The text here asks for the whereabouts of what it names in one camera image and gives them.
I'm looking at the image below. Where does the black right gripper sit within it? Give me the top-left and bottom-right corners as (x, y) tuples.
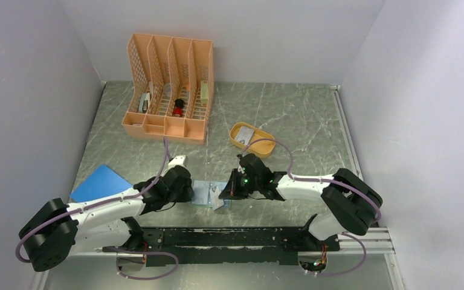
(219, 168), (261, 199)

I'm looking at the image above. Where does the white VIP credit card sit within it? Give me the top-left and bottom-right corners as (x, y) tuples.
(209, 182), (225, 210)

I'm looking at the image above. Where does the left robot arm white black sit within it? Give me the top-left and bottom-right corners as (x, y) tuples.
(16, 165), (194, 272)

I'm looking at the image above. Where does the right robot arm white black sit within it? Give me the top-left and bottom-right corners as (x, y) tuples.
(219, 153), (383, 250)

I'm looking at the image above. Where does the card in yellow tray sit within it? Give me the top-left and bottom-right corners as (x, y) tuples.
(234, 126), (254, 145)

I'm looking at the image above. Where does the yellow oval tray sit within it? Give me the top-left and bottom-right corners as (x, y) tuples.
(229, 122), (276, 158)

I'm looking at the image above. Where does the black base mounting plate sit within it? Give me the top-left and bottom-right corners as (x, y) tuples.
(119, 227), (340, 265)

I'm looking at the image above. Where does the blue notebook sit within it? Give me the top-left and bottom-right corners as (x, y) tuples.
(70, 164), (132, 202)

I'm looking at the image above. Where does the red black small bottle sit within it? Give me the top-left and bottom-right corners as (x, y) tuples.
(172, 98), (185, 117)

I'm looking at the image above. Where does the grey white utility knife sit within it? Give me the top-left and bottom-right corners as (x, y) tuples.
(138, 91), (152, 114)

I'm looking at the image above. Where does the pale green eraser box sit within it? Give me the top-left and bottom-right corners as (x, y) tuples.
(200, 80), (209, 107)

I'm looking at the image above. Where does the peach plastic file organizer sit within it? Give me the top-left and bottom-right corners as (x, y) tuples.
(122, 33), (214, 144)

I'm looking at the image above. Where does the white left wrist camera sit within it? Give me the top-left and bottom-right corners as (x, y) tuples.
(167, 155), (187, 169)

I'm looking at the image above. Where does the aluminium rail frame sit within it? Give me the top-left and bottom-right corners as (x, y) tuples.
(30, 85), (405, 290)

